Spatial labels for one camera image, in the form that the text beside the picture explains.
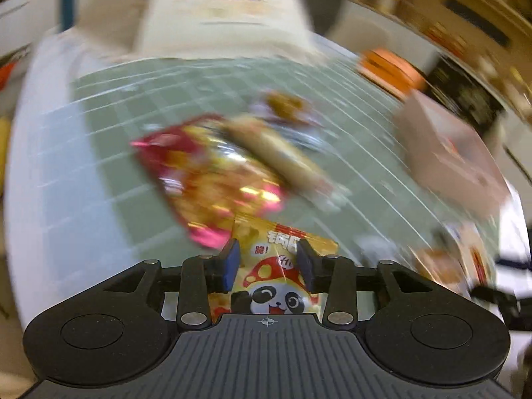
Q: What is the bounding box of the yellow snack pack top left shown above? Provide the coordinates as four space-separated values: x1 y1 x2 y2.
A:
248 89 323 129

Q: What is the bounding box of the orange cardboard box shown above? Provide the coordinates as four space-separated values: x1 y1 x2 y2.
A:
355 49 426 101

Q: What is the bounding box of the black plum snack bag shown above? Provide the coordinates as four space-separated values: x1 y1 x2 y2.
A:
423 55 504 135

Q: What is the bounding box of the green grid tablecloth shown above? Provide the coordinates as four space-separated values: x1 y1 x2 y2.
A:
3 32 532 333

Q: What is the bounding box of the cream cartoon food cover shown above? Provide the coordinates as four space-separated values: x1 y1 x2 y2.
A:
75 0 320 63

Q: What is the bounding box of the round pastry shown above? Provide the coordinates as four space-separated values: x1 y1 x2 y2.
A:
224 115 350 212

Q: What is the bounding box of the red foil meat snack pouch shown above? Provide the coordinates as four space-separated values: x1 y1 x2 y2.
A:
130 113 284 249

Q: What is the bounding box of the pink open gift box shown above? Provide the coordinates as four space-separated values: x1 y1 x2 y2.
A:
395 90 510 219

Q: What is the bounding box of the yellow panda mushroom snack pack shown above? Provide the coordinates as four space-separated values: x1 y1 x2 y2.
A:
208 214 338 321

